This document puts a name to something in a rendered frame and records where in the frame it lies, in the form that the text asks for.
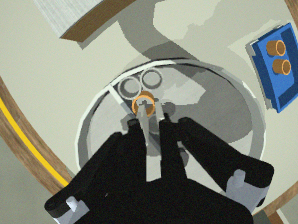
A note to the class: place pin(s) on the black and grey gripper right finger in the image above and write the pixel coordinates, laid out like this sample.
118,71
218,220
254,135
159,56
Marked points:
245,179

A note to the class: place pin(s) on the bronze bushing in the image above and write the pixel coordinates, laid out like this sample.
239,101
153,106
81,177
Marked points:
149,110
276,49
281,66

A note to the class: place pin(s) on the grey metal bushing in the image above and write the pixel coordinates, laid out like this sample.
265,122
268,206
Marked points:
155,87
153,128
124,93

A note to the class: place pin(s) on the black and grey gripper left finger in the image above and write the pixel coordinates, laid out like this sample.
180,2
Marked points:
93,181

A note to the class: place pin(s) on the blue crate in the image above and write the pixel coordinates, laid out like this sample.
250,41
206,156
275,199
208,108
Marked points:
286,85

